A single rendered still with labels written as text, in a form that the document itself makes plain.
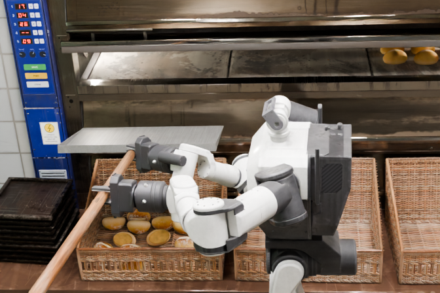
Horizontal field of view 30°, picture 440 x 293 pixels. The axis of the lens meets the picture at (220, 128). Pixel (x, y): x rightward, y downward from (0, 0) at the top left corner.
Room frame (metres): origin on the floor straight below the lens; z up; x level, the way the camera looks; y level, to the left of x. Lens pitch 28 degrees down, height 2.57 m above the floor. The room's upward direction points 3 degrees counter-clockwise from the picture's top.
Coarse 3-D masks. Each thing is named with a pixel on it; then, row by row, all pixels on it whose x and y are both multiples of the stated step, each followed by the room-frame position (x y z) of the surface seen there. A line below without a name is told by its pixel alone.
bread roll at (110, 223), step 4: (112, 216) 2.85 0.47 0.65; (104, 220) 2.85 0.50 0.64; (108, 220) 2.84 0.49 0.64; (112, 220) 2.84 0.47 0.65; (116, 220) 2.84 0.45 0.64; (120, 220) 2.84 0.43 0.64; (124, 220) 2.85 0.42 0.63; (104, 224) 2.84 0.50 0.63; (108, 224) 2.83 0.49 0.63; (112, 224) 2.83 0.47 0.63; (116, 224) 2.83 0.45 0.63; (120, 224) 2.84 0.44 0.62; (108, 228) 2.83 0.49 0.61; (112, 228) 2.83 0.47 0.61; (116, 228) 2.83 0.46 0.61
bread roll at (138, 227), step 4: (132, 220) 2.82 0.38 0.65; (136, 220) 2.82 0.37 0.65; (140, 220) 2.81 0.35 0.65; (144, 220) 2.82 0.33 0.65; (128, 224) 2.81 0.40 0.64; (132, 224) 2.80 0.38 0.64; (136, 224) 2.80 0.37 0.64; (140, 224) 2.80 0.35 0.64; (144, 224) 2.80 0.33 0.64; (148, 224) 2.81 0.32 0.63; (128, 228) 2.81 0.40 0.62; (132, 228) 2.80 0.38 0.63; (136, 228) 2.79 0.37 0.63; (140, 228) 2.79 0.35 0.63; (144, 228) 2.80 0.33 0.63; (148, 228) 2.80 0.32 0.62; (132, 232) 2.80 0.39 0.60; (136, 232) 2.79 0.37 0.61; (140, 232) 2.79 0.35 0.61; (144, 232) 2.80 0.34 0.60
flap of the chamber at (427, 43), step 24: (72, 48) 2.88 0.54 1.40; (96, 48) 2.87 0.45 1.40; (120, 48) 2.86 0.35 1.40; (144, 48) 2.85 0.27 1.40; (168, 48) 2.84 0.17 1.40; (192, 48) 2.83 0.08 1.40; (216, 48) 2.83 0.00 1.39; (240, 48) 2.82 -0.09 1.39; (264, 48) 2.81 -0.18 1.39; (288, 48) 2.80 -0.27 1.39; (312, 48) 2.79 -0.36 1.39
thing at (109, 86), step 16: (80, 80) 3.08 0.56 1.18; (96, 80) 3.07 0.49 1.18; (112, 80) 3.06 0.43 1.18; (128, 80) 3.05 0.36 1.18; (144, 80) 3.04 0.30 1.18; (160, 80) 3.04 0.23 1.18; (176, 80) 3.03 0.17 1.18; (192, 80) 3.02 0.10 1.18; (208, 80) 3.01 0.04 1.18; (224, 80) 3.00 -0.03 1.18; (240, 80) 2.99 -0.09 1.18; (256, 80) 2.98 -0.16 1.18; (272, 80) 2.98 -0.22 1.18; (288, 80) 2.97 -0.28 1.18; (304, 80) 2.96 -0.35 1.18; (320, 80) 2.95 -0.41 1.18; (336, 80) 2.94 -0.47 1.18; (352, 80) 2.93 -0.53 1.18; (368, 80) 2.93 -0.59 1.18; (384, 80) 2.92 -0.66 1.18; (400, 80) 2.91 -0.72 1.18; (416, 80) 2.90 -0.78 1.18; (432, 80) 2.89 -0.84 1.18
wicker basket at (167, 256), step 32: (96, 160) 2.99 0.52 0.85; (224, 160) 2.93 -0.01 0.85; (96, 192) 2.90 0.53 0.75; (224, 192) 2.77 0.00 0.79; (96, 224) 2.83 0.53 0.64; (96, 256) 2.53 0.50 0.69; (128, 256) 2.52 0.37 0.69; (160, 256) 2.51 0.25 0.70; (192, 256) 2.50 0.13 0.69; (224, 256) 2.62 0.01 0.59
